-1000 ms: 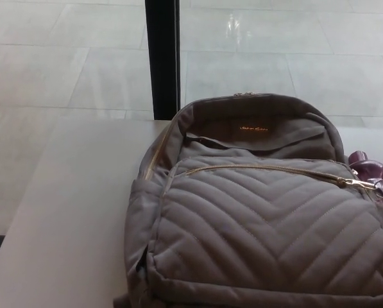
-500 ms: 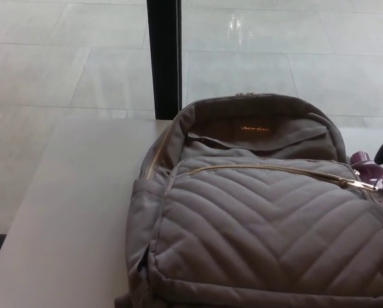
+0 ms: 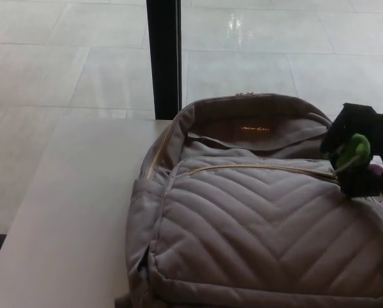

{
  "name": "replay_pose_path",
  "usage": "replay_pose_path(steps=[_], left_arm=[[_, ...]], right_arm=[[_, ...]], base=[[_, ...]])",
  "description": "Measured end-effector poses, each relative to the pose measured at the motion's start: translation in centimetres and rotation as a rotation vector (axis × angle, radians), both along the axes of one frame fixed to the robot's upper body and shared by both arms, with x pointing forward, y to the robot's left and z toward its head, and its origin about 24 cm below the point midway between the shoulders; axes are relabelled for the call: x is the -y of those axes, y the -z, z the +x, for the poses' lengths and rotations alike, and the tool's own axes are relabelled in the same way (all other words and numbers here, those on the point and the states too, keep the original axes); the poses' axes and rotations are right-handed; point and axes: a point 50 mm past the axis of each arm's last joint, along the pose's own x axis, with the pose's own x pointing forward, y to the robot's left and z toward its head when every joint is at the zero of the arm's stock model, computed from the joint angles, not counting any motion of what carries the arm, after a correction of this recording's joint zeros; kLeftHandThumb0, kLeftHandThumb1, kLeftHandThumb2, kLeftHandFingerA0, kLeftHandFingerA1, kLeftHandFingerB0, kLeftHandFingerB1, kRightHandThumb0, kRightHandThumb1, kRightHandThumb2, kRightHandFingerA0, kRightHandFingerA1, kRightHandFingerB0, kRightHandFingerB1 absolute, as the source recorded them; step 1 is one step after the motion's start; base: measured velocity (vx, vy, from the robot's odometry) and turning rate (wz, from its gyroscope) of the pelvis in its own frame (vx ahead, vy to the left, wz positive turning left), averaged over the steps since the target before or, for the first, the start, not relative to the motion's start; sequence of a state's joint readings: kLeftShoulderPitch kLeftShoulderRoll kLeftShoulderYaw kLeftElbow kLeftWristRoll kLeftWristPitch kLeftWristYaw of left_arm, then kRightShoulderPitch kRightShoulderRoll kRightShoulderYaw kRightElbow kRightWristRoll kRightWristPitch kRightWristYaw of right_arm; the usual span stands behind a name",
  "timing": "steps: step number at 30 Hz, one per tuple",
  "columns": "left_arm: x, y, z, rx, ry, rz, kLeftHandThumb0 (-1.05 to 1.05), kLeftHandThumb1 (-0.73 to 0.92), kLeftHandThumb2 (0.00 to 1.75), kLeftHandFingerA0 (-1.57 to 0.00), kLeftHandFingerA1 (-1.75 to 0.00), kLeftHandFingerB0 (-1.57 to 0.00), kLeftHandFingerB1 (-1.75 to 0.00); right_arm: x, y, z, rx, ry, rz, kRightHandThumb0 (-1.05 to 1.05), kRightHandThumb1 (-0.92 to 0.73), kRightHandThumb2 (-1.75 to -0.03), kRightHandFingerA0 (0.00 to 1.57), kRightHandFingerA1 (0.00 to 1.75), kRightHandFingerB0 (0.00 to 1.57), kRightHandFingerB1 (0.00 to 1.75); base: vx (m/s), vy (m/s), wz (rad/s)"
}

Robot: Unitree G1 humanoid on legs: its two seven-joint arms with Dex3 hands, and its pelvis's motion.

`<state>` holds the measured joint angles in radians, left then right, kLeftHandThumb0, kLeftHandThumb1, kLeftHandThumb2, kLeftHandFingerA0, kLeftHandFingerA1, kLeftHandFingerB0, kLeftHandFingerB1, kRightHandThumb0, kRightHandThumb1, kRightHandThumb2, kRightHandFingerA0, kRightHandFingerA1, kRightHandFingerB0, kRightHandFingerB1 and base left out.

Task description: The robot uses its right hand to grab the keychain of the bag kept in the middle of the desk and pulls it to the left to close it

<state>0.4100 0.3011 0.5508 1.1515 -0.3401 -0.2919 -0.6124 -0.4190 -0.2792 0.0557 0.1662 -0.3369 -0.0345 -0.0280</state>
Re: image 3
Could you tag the grey quilted backpack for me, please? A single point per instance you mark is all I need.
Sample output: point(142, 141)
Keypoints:
point(242, 231)

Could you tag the purple water bottle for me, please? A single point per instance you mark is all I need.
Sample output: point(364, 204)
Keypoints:
point(378, 168)

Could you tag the black window frame post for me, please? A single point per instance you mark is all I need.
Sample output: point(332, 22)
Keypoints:
point(164, 64)

